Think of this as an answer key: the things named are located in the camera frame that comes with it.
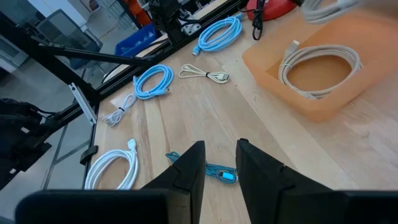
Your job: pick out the black frame clip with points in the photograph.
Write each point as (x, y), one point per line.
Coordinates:
(88, 154)

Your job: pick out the blue storage bin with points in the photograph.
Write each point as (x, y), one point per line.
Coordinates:
(136, 42)

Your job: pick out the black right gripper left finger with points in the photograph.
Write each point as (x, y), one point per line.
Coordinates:
(180, 193)

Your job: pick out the black equipment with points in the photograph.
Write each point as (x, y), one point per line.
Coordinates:
(18, 140)

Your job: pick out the storage rack with bins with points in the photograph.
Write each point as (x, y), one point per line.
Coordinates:
(138, 12)

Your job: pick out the grey cart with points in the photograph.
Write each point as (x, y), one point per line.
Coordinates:
(62, 28)

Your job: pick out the red desk lamp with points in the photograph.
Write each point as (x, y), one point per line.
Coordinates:
(273, 11)

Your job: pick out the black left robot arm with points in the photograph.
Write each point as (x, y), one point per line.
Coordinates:
(168, 18)

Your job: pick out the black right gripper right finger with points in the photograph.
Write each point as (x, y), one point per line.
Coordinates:
(280, 193)

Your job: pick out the white metal bracket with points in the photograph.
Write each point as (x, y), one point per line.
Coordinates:
(82, 102)

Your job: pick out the orange translucent bin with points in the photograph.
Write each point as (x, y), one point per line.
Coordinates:
(311, 109)

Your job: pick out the black aluminium rig frame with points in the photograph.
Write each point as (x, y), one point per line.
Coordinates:
(62, 70)

